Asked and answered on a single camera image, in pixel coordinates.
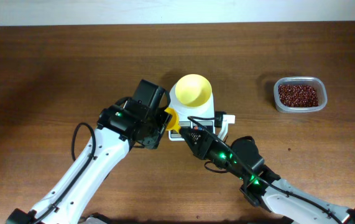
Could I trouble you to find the red beans in container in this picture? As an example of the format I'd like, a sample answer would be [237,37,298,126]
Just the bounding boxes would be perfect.
[278,85,319,108]

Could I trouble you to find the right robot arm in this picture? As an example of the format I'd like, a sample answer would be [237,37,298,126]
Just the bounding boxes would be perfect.
[180,128,355,223]

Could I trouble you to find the pale yellow plastic bowl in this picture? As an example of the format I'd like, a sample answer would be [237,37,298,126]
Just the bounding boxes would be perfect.
[175,74,212,107]

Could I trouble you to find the white digital kitchen scale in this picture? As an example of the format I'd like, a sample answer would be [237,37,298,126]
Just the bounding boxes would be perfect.
[168,84,215,141]

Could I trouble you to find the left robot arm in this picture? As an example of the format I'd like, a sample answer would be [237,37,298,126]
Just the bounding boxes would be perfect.
[6,80,172,223]

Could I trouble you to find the yellow measuring scoop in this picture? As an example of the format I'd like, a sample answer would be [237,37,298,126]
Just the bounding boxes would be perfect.
[165,107,181,132]

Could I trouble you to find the clear plastic food container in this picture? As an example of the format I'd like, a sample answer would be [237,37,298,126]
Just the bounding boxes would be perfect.
[274,77,328,113]

